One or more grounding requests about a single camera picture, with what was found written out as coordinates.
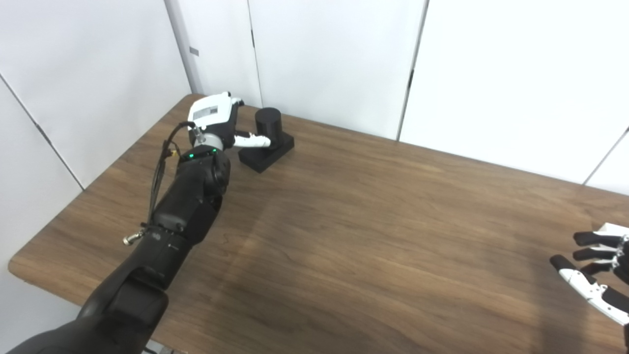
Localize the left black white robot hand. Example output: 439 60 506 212
188 91 272 150

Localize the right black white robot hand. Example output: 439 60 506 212
549 231 629 347

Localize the black cylinder peg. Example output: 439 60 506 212
238 107 295 174

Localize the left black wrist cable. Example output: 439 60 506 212
123 121 204 245

